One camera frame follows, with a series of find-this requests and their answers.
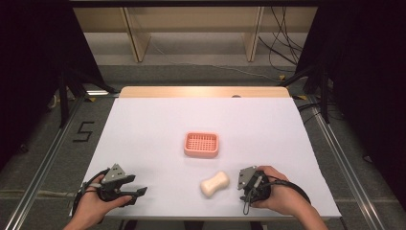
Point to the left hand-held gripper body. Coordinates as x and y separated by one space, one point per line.
115 174

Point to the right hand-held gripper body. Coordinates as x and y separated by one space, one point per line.
255 187

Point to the cream bone-shaped toy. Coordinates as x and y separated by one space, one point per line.
214 184

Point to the pink soap dish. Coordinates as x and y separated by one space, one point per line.
201 154

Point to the person's right hand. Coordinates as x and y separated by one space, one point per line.
284 195

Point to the person's left hand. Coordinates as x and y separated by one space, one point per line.
92 206

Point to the white table cover sheet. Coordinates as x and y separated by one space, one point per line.
242 127

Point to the black metal stand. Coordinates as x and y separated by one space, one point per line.
324 96
63 99

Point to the black curtain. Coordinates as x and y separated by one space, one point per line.
28 70
370 80

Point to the beige wooden shelf unit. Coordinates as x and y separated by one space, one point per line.
191 19

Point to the aluminium floor rail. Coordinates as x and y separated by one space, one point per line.
348 166
41 166

